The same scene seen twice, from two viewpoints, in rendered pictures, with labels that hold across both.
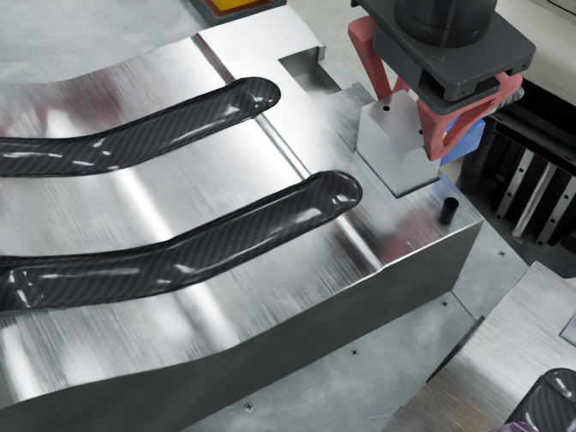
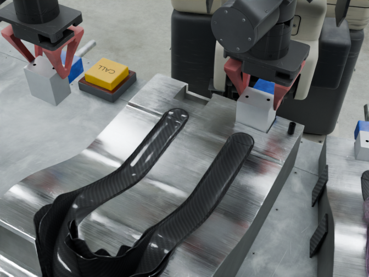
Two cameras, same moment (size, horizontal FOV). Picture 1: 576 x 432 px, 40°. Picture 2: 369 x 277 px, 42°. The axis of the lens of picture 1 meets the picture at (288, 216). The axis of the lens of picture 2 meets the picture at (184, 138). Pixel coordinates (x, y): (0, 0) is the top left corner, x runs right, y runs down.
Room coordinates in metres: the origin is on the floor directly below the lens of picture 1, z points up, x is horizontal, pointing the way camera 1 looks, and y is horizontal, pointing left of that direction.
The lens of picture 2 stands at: (-0.06, 0.25, 1.38)
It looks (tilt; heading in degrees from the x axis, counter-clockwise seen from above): 44 degrees down; 336
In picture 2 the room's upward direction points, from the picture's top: 1 degrees clockwise
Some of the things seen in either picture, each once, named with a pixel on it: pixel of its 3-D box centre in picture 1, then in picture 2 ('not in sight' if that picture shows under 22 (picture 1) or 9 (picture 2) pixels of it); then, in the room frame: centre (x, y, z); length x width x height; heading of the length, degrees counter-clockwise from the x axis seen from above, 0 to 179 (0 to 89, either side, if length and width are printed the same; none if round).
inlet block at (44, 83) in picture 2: not in sight; (68, 64); (0.58, 0.17, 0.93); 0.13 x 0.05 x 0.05; 128
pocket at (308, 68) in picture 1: (315, 88); (194, 104); (0.48, -0.01, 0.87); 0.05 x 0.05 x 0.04; 38
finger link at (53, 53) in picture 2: not in sight; (52, 48); (0.55, 0.19, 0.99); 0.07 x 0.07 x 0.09; 38
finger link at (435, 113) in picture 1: (438, 93); (271, 80); (0.39, -0.08, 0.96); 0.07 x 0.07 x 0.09; 38
